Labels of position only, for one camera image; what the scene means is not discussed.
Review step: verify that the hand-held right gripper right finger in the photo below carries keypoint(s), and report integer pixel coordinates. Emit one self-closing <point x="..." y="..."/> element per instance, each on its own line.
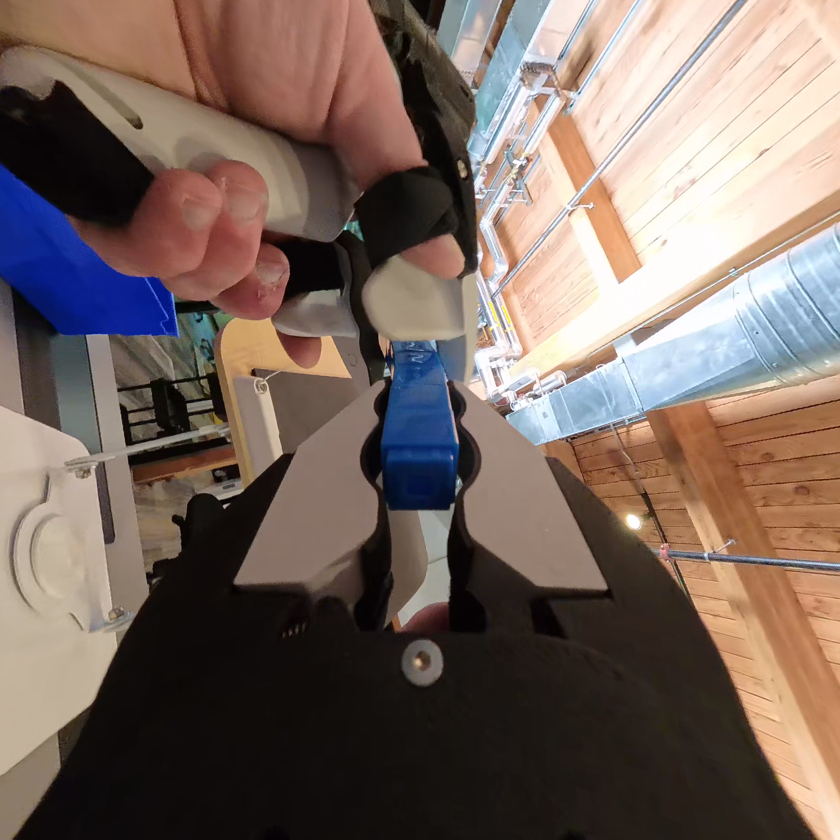
<point x="532" y="525"/>

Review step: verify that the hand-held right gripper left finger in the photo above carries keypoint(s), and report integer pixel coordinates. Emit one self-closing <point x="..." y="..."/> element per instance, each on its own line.
<point x="302" y="525"/>

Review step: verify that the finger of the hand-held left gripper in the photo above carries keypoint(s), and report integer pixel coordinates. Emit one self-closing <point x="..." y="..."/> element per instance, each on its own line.
<point x="315" y="315"/>
<point x="420" y="295"/>

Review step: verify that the long blue rectangular bar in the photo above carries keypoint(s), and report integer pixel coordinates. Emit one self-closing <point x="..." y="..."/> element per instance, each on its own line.
<point x="420" y="433"/>

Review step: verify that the blue plastic bin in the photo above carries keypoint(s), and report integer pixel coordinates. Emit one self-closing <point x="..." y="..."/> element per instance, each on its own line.
<point x="66" y="269"/>

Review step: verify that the person's left hand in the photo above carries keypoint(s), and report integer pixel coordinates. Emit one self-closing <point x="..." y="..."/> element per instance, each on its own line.
<point x="250" y="79"/>

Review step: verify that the black desk chair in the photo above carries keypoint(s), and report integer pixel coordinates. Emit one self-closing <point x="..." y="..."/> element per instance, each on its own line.
<point x="164" y="407"/>

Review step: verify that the wall spot lamp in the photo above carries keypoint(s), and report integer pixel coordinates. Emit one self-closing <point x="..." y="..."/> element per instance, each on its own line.
<point x="633" y="521"/>

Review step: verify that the silver ceiling duct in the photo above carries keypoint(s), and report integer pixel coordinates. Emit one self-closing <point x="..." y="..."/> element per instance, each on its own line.
<point x="683" y="355"/>

